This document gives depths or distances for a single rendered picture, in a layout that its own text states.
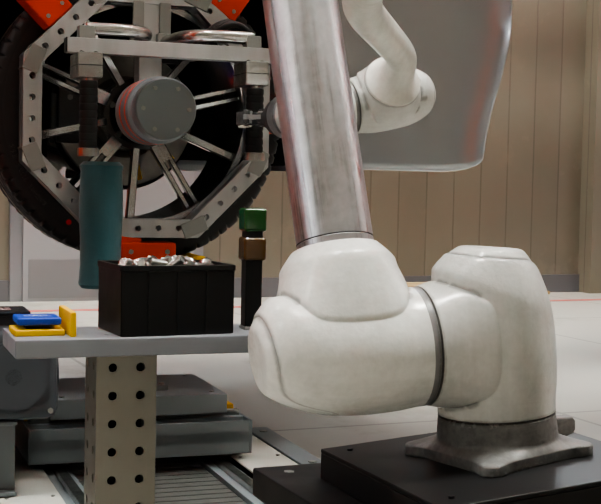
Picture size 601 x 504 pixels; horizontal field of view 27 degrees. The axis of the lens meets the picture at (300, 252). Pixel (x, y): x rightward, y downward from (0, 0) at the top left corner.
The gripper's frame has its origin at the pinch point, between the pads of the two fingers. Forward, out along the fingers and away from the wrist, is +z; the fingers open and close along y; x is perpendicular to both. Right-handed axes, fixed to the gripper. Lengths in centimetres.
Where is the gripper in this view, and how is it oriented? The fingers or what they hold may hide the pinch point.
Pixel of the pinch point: (254, 120)
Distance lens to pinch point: 257.6
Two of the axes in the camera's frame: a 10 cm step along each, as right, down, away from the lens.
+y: 9.4, 0.0, 3.4
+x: 0.2, -10.0, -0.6
